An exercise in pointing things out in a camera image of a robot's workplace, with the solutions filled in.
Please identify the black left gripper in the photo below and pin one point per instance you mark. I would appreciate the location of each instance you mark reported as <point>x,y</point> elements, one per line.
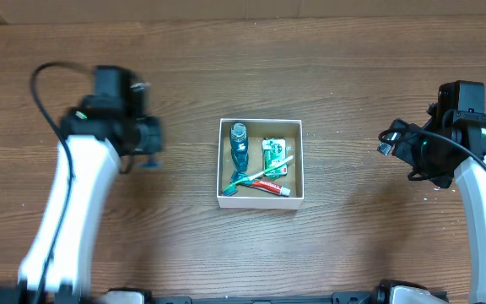
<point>148,138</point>

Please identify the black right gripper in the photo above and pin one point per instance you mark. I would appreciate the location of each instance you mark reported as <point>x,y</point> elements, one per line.
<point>406,149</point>

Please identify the blue mouthwash bottle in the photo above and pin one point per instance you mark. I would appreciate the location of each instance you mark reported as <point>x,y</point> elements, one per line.
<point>239,146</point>

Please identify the green toothbrush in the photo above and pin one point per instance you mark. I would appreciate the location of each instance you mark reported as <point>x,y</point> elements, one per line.
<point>237,178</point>

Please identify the green Dettol soap packet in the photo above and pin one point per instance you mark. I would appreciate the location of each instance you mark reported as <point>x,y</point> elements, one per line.
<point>274,152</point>

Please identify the red Colgate toothpaste tube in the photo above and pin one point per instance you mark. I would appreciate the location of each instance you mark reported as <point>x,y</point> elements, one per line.
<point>269,187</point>

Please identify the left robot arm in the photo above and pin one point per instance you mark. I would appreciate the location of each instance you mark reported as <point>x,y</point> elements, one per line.
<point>99,139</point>

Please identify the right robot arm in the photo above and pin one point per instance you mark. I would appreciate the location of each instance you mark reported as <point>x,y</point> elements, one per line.
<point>450,148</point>

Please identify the white cardboard box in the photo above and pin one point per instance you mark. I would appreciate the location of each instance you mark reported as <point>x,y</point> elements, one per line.
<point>257,130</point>

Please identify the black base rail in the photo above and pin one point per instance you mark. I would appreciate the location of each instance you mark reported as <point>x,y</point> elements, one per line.
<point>379,295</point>

